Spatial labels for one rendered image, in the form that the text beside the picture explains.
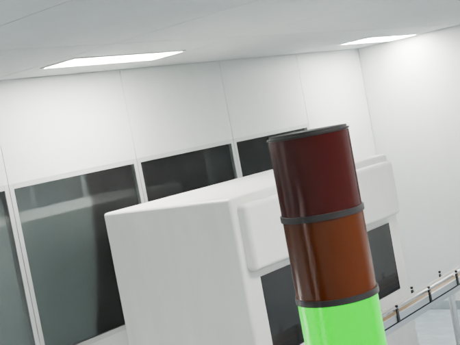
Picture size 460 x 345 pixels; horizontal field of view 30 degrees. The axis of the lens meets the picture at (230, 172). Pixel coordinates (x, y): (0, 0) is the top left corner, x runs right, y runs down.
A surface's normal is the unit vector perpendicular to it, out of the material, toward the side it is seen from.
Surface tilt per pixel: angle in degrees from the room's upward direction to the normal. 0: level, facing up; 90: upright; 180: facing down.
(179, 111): 90
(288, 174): 90
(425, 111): 90
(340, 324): 90
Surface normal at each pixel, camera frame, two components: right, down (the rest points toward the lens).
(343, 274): 0.18, 0.02
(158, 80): 0.76, -0.11
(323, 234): -0.13, 0.07
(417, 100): -0.62, 0.15
